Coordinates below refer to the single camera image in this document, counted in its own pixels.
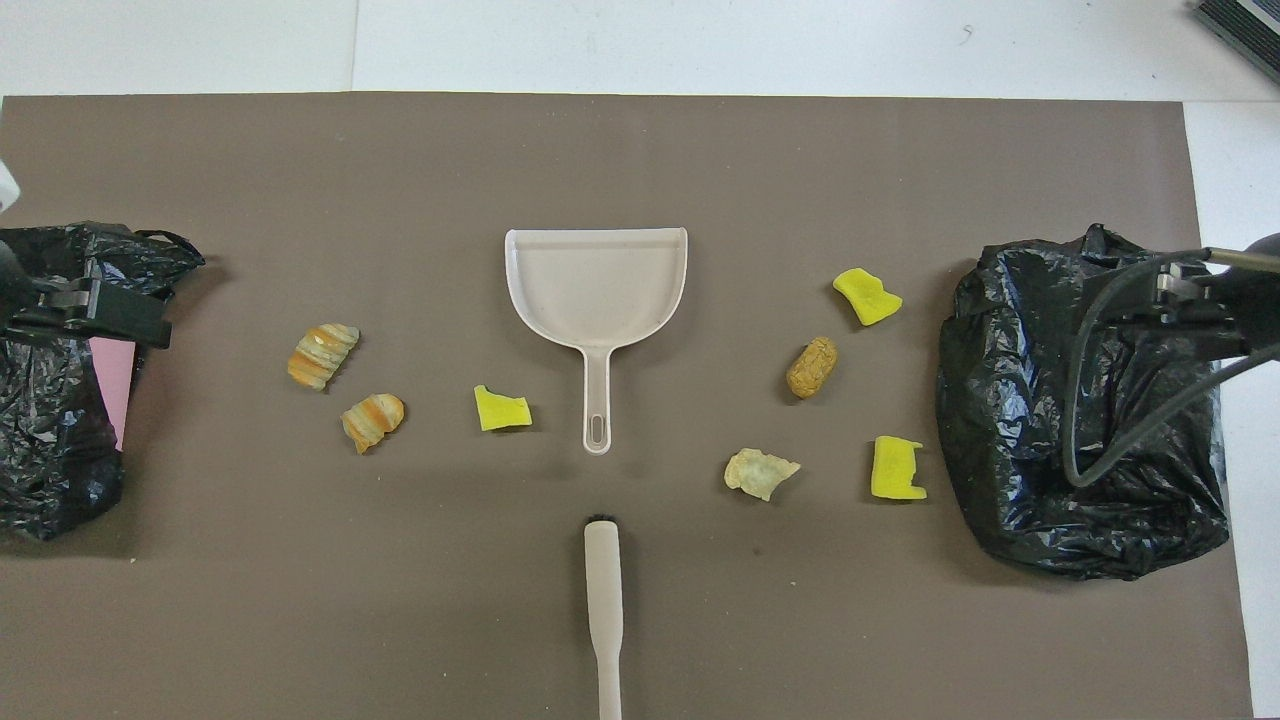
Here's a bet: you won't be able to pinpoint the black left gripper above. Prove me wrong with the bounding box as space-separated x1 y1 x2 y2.
0 243 173 349

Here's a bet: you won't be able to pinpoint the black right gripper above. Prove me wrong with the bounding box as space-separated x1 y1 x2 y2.
1157 232 1280 361

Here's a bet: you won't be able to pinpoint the large striped croissant piece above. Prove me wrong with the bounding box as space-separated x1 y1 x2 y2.
287 323 361 391

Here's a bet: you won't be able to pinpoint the small orange croissant piece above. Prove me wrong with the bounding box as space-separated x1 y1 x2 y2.
341 393 406 455

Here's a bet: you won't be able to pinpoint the yellow sponge piece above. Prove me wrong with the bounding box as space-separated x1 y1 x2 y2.
870 435 928 501
833 268 903 327
474 385 533 433

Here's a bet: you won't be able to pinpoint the brown bread roll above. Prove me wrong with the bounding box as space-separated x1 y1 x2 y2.
786 336 840 400

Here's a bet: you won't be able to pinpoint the beige plastic dustpan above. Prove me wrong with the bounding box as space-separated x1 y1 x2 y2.
504 227 689 456

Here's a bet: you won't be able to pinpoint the beige hand brush black bristles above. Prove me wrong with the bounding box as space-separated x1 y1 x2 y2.
584 515 625 720

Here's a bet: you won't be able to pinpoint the black bag bin with card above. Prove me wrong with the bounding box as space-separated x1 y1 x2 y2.
0 222 206 542

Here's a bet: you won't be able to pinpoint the black trash bag bin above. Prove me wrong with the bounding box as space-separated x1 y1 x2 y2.
936 223 1231 582

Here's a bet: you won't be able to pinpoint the pink card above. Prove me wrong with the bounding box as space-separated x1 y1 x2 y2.
88 338 137 451

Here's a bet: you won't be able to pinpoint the dark ribbed device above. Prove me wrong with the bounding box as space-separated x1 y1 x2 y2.
1193 0 1280 86

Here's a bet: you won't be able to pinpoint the brown table mat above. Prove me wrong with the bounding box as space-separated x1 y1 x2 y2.
0 93 1254 720

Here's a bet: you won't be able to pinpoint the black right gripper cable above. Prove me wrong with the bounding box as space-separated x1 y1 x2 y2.
1062 250 1280 488

